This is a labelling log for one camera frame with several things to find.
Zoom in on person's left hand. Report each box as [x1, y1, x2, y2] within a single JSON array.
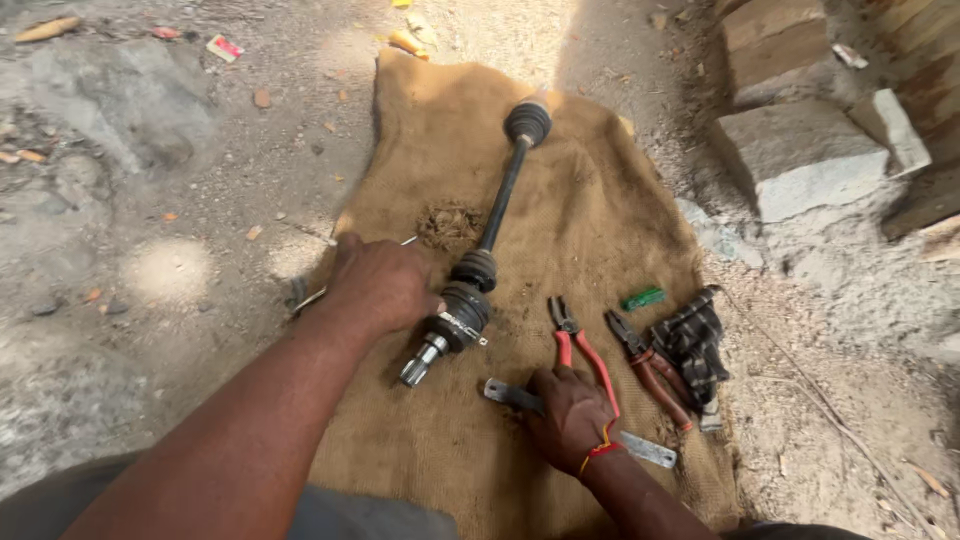
[[318, 232, 448, 336]]

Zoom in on person's right hand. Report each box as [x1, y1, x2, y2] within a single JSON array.
[[522, 365, 624, 478]]

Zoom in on grey metal bar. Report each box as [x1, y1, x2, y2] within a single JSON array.
[[483, 377, 678, 470]]

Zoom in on red thread wristband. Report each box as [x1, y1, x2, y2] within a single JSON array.
[[577, 420, 626, 478]]

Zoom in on clump of brown fibre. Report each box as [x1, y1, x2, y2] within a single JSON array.
[[416, 201, 487, 252]]

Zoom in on small silver metal piece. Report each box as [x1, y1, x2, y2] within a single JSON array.
[[697, 397, 726, 433]]

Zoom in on small green plastic piece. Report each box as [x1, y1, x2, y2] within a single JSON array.
[[621, 287, 667, 312]]

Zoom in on dark checked cloth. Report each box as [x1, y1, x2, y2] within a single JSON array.
[[648, 285, 731, 411]]

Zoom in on black car drive axle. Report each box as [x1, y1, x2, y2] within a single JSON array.
[[397, 93, 555, 389]]

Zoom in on brown burlap sack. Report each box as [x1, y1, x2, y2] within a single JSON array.
[[307, 48, 744, 540]]

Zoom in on person's grey trousers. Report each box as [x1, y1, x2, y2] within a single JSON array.
[[0, 450, 460, 540]]

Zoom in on yellow peel scrap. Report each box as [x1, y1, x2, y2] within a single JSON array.
[[387, 28, 432, 62]]

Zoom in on red and white wrapper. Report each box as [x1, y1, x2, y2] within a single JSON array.
[[204, 33, 246, 63]]

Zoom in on large grey embedded rock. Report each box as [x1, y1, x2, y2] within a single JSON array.
[[28, 37, 216, 175]]

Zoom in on large grey stone block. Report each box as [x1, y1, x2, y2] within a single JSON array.
[[708, 101, 891, 225]]

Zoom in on light brown wood piece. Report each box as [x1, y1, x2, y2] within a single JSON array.
[[13, 16, 82, 45]]

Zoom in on brown stone block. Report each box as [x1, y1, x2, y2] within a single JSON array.
[[718, 0, 835, 108]]

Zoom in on small grey stone slab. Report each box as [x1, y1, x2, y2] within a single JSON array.
[[849, 88, 933, 178]]

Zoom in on white crumpled wrapper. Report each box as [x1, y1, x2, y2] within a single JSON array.
[[831, 42, 870, 71]]

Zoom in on red-handled pliers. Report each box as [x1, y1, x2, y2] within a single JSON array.
[[547, 294, 622, 421]]

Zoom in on brown-handled combination pliers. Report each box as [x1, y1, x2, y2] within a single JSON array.
[[604, 309, 695, 434]]

